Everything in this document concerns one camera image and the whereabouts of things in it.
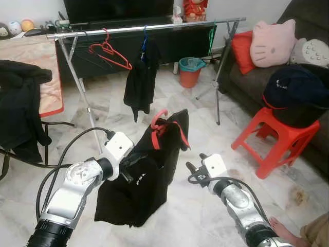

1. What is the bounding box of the black shirt red trim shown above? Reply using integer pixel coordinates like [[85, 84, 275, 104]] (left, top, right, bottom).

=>
[[94, 109, 191, 228]]

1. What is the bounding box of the red plastic hanger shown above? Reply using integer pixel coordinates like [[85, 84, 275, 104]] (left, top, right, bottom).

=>
[[150, 109, 191, 151], [87, 28, 133, 71]]

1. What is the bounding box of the navy blue shirt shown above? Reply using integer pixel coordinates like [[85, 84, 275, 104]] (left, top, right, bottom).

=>
[[262, 65, 324, 110]]

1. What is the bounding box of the green plastic hanger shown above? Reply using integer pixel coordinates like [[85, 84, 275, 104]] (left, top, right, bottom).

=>
[[207, 21, 217, 56]]

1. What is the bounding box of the blue plastic hanger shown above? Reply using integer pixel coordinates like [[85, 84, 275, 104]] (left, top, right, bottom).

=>
[[140, 24, 151, 55]]

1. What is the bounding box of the red plastic stool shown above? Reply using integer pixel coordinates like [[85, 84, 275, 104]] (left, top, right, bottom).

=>
[[231, 107, 320, 180]]

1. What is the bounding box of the orange bucket teal liner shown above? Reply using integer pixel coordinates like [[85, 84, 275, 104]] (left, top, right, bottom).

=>
[[178, 57, 206, 89]]

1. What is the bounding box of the dark grey fabric sofa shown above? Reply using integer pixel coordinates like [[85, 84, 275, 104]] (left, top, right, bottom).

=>
[[218, 0, 329, 178]]

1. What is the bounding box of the black shirt green print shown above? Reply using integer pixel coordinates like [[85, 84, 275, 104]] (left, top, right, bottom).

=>
[[123, 40, 161, 123]]

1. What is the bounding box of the person's bare foot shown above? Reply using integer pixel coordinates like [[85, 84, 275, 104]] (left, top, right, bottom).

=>
[[269, 216, 309, 247]]

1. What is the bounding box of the black round bucket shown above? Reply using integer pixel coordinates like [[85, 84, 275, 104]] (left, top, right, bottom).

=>
[[265, 63, 329, 129]]

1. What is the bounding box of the red cushion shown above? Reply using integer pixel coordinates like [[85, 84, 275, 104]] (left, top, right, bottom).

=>
[[231, 30, 256, 76]]

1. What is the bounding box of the black television cabinet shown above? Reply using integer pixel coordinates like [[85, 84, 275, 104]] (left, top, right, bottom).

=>
[[54, 23, 231, 83]]

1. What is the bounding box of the plain black garment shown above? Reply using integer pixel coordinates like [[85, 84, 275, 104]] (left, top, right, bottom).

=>
[[0, 60, 53, 164]]

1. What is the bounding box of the person's khaki trouser leg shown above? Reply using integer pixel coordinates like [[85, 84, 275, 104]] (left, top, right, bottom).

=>
[[301, 214, 329, 247]]

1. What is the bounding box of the pink cat face pillow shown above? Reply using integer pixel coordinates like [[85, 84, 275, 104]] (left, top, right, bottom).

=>
[[250, 19, 298, 68]]

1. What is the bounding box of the silver metal clothes rack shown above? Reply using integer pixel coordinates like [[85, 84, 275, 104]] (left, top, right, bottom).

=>
[[45, 17, 247, 155]]

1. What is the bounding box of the small white ornament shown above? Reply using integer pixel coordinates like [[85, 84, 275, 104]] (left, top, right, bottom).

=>
[[171, 6, 183, 25]]

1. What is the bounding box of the red seated figurine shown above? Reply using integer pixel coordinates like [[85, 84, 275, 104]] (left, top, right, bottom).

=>
[[183, 0, 209, 22]]

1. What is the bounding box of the grey round plush toy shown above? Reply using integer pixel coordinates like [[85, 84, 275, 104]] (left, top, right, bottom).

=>
[[289, 38, 329, 67]]

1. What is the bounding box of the marble top folding table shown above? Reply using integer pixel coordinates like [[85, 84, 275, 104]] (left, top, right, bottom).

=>
[[0, 34, 76, 181]]

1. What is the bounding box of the black flat television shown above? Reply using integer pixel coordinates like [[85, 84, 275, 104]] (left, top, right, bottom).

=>
[[63, 0, 174, 24]]

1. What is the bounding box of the orange round toy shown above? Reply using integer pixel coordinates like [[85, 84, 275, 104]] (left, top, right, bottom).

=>
[[21, 19, 35, 32]]

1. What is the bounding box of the white round toy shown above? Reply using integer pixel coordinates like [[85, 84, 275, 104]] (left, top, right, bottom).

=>
[[8, 21, 22, 36]]

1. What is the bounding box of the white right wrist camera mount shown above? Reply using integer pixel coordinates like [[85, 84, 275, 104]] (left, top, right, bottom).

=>
[[202, 153, 228, 181]]

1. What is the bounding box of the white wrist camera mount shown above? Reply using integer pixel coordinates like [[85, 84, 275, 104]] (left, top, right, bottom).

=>
[[102, 131, 135, 181], [202, 153, 228, 181]]

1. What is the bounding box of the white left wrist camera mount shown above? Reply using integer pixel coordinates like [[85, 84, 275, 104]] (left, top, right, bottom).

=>
[[102, 131, 135, 181]]

